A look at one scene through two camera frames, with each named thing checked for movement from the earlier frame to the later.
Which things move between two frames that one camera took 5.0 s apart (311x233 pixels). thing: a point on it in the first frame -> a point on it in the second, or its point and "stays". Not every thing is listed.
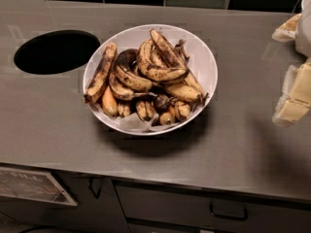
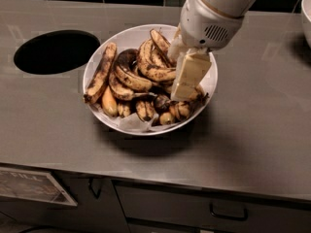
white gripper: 304,36 -> 204,25
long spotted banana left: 101,74 stays
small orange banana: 109,103 stays
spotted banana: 156,72 stays
